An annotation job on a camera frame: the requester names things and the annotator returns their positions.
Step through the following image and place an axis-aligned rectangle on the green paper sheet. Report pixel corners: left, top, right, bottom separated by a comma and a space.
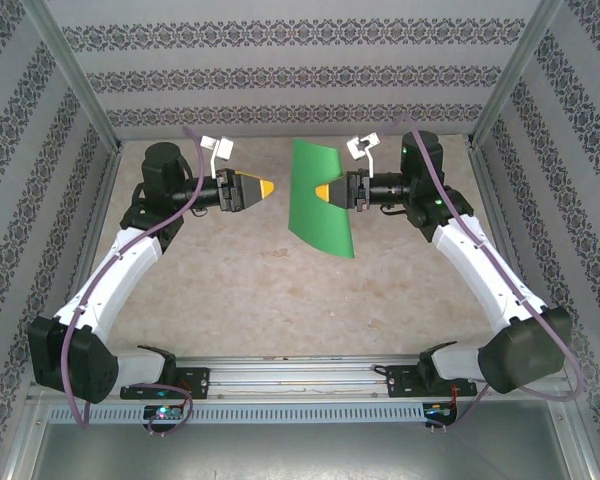
286, 138, 356, 260

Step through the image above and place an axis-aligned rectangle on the grey sheet metal tray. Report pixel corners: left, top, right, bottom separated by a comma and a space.
2, 399, 599, 480

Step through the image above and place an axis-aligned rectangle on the small controller board with LEDs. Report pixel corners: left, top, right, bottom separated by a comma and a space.
423, 403, 457, 420
143, 404, 184, 422

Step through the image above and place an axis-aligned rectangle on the aluminium side rail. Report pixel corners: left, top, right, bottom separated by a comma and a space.
465, 140, 549, 362
47, 142, 126, 365

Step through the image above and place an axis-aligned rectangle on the aluminium frame corner post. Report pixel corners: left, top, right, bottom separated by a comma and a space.
465, 0, 566, 150
18, 0, 126, 151

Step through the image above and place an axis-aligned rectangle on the long aluminium mounting rail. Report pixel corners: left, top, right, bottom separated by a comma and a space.
27, 352, 579, 404

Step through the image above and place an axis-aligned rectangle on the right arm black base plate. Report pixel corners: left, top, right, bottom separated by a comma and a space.
387, 363, 481, 400

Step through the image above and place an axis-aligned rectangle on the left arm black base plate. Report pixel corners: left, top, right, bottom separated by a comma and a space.
119, 366, 211, 401

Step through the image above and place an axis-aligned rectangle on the grey slotted cable duct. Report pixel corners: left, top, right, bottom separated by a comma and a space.
47, 402, 426, 425

